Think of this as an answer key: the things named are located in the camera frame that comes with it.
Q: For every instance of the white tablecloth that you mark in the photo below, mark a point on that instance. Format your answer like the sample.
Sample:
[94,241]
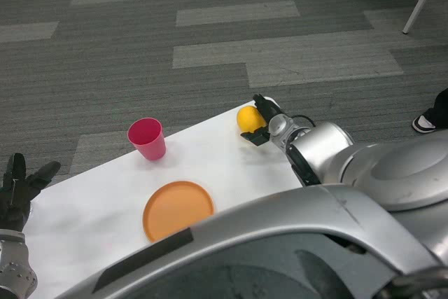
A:
[140,190]

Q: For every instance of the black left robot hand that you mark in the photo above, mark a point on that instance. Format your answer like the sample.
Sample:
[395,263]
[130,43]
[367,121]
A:
[15,194]

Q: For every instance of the orange plastic plate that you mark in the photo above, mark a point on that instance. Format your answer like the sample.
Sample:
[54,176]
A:
[176,209]

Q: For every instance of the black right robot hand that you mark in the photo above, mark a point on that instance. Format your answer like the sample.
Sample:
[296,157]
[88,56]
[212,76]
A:
[263,117]

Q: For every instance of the yellow lemon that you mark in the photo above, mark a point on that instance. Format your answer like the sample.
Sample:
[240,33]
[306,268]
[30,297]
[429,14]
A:
[249,118]

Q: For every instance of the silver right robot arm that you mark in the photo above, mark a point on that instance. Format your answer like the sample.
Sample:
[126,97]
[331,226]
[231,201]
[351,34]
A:
[350,162]

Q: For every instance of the pink plastic cup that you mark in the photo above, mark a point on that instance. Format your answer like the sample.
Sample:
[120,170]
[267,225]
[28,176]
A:
[148,141]

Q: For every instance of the silver robot chest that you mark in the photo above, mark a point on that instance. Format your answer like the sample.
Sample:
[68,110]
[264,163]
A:
[259,246]

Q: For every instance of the person's black-and-white shoe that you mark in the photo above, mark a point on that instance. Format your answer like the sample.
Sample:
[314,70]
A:
[425,122]

